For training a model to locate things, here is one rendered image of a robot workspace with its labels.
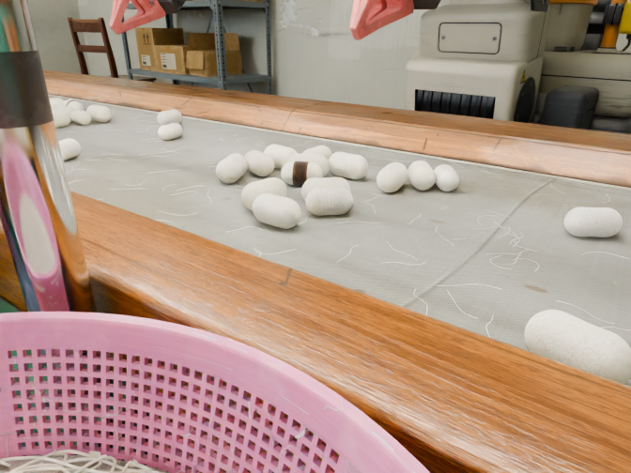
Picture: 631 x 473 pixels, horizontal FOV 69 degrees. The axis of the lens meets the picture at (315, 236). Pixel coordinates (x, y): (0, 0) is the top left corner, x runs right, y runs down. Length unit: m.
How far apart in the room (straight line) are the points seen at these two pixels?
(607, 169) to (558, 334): 0.29
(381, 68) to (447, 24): 1.77
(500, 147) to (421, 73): 0.52
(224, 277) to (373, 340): 0.07
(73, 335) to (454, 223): 0.24
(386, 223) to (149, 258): 0.16
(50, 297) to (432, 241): 0.20
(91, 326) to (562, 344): 0.16
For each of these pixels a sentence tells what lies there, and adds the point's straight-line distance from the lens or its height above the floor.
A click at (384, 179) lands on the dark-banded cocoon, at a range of 0.36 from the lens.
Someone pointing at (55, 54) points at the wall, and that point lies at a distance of 5.39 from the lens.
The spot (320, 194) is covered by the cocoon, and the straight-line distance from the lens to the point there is 0.31.
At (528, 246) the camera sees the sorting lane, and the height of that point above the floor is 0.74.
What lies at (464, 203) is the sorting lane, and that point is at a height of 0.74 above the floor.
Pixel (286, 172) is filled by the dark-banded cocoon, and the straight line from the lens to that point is 0.37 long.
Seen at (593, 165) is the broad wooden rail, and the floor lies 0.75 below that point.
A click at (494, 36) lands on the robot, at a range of 0.97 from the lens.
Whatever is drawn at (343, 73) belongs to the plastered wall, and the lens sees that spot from 2.91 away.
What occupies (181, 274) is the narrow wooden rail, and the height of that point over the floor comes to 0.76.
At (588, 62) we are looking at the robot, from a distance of 1.19.
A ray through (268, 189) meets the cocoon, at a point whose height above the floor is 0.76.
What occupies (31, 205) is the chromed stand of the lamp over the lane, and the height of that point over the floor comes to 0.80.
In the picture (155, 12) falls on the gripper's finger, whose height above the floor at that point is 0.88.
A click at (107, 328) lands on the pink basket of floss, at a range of 0.17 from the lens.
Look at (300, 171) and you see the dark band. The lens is 0.37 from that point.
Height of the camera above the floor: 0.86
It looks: 25 degrees down
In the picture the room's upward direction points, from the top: 1 degrees clockwise
